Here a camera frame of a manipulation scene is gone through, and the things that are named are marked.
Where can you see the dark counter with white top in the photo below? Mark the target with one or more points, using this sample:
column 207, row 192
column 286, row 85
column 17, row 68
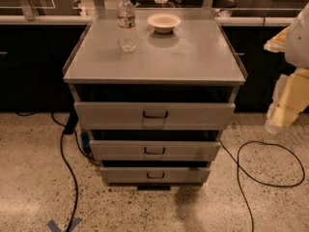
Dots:
column 32, row 58

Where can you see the grey drawer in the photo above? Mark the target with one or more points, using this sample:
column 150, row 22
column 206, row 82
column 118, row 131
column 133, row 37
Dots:
column 171, row 116
column 142, row 175
column 153, row 150

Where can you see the grey drawer cabinet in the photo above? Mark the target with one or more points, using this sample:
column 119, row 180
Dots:
column 193, row 63

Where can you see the black power strip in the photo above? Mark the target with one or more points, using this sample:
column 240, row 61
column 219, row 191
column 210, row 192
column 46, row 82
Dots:
column 71, row 123

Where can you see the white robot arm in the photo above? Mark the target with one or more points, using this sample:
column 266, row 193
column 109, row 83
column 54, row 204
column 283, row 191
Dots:
column 297, row 41

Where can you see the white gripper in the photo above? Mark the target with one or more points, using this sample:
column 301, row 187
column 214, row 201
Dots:
column 298, row 45

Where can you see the white paper bowl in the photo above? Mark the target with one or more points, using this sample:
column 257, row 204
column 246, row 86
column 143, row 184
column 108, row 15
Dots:
column 164, row 23

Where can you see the blue tape floor mark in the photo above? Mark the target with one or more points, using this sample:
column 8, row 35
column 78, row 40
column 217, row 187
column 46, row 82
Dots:
column 53, row 227

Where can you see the clear plastic water bottle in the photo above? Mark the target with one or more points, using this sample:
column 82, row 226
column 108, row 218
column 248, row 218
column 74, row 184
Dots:
column 126, row 26

